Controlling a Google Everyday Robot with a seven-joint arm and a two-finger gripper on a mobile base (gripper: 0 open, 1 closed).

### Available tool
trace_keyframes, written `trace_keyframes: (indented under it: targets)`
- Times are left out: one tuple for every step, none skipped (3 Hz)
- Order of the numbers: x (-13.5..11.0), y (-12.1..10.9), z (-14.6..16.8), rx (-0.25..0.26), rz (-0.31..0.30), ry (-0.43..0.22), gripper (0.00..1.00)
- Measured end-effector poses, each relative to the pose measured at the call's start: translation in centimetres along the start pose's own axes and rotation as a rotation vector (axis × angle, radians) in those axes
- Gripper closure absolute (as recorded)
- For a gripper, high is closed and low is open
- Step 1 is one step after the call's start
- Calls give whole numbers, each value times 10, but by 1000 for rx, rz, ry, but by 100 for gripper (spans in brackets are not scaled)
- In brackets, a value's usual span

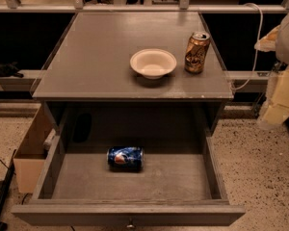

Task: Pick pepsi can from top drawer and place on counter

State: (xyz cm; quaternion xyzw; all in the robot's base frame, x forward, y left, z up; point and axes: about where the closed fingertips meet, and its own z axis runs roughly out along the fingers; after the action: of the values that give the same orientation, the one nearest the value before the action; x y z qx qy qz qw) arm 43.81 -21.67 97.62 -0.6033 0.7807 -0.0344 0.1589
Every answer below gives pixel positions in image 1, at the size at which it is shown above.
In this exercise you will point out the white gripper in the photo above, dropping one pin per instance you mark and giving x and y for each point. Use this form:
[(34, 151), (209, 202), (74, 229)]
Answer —
[(276, 110)]

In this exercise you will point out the blue pepsi can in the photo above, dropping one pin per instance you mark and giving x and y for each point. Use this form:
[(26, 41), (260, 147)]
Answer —
[(129, 157)]

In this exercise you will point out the gold soda can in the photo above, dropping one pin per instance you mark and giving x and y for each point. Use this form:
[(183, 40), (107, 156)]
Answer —
[(196, 51)]

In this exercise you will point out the metal drawer knob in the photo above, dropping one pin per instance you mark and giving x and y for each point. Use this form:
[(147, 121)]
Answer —
[(130, 225)]

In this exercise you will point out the white paper bowl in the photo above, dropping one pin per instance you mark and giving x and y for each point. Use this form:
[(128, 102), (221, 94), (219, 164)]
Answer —
[(153, 63)]

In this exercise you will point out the cardboard box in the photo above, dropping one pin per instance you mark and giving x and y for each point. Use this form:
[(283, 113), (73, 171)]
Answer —
[(30, 155)]

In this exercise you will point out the black floor stand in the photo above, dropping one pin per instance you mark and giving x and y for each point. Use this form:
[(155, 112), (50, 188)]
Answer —
[(4, 189)]

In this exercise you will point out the metal frame rail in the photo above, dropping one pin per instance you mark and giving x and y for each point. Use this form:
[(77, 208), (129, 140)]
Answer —
[(256, 80)]

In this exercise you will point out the black object on rail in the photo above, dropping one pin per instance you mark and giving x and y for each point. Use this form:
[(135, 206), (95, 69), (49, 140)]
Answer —
[(10, 69)]

